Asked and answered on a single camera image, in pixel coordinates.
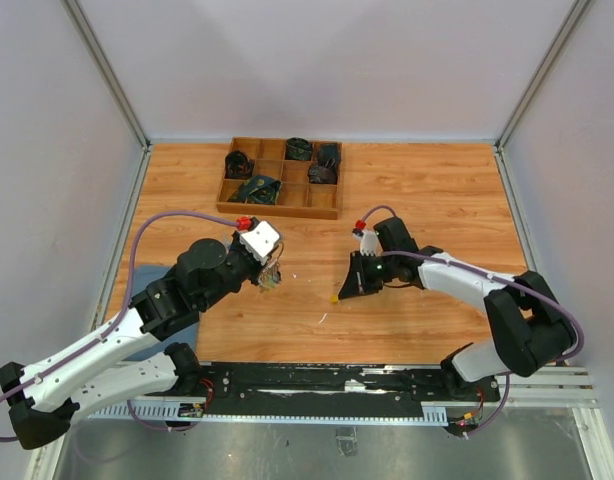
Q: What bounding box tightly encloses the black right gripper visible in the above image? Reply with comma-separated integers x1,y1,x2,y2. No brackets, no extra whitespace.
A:
338,249,397,300

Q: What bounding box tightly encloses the keyring with keys and tags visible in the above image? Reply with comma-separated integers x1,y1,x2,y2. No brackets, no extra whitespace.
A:
258,242,284,293

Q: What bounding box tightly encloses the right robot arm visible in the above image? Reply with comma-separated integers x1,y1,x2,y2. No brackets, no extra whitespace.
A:
337,216,584,400

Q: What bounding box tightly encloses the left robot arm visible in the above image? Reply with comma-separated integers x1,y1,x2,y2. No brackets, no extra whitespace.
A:
0,232,282,450

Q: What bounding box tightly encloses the blue floral tie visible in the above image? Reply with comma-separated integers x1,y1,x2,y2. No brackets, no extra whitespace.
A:
228,174,282,205

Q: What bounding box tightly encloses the wooden compartment tray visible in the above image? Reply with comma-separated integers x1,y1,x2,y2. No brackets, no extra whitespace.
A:
216,137,343,220

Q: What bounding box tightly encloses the rolled black tie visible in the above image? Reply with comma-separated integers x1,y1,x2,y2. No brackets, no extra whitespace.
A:
224,150,255,180

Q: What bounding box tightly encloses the blue cloth mat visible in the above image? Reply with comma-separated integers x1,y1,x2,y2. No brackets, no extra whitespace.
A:
126,265,198,362

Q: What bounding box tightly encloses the rolled brown tie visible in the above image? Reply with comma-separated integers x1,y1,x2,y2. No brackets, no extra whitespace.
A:
307,163,337,185

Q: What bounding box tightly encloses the rolled green patterned tie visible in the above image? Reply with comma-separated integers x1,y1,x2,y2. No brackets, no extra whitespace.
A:
285,137,313,161

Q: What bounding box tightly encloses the rolled dark blue tie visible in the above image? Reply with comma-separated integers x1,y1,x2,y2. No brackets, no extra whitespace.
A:
316,142,341,171

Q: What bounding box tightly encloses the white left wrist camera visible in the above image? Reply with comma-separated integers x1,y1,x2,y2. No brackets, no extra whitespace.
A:
238,219,283,266

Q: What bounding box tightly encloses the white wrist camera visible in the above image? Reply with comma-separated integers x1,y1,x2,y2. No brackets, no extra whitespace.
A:
352,229,380,256
238,219,283,266

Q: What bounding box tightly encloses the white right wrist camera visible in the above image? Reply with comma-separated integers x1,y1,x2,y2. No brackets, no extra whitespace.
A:
352,229,380,256

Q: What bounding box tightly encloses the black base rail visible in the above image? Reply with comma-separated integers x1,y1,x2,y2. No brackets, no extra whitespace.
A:
91,362,597,431

